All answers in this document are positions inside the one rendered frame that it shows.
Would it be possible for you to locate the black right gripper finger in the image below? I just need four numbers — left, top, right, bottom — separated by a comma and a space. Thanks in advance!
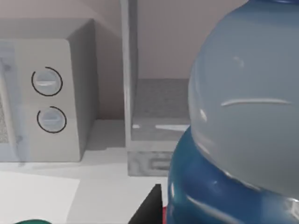
127, 183, 163, 224

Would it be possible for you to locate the blue plastic bottle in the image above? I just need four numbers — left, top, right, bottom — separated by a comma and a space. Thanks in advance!
164, 0, 299, 224

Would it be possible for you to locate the green round object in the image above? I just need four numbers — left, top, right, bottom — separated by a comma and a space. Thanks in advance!
14, 219, 53, 224

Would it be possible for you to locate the grey microwave knob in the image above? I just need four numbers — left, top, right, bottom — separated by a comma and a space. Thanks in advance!
36, 106, 67, 134
31, 66, 64, 97

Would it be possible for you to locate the pale microwave oven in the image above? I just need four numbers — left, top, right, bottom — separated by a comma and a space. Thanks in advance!
0, 18, 124, 164

